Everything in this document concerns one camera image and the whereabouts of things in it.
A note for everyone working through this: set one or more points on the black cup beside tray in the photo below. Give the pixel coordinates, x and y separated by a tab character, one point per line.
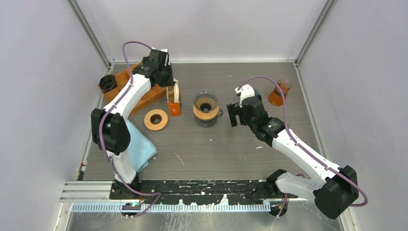
107	83

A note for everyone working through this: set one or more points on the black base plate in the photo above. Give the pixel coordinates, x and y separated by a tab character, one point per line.
201	196

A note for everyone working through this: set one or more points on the clear glass mug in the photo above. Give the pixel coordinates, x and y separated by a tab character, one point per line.
211	122

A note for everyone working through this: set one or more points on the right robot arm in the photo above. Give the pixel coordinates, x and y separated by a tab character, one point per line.
332	188

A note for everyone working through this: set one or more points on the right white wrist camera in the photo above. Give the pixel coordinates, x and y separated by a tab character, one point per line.
244	92

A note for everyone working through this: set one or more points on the light blue cloth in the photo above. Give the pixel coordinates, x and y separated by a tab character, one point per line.
140	148

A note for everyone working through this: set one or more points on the orange coffee filter box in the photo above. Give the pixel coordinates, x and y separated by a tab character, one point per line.
175	109

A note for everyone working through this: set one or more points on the amber glass carafe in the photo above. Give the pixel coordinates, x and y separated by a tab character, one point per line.
279	93

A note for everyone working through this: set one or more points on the orange wooden compartment tray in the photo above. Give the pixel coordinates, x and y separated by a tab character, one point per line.
154	94

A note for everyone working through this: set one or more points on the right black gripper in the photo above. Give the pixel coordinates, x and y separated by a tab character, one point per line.
235	109

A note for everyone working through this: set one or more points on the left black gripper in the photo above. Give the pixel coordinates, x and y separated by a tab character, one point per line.
170	82

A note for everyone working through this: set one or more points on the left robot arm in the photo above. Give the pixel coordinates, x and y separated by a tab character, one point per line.
108	125

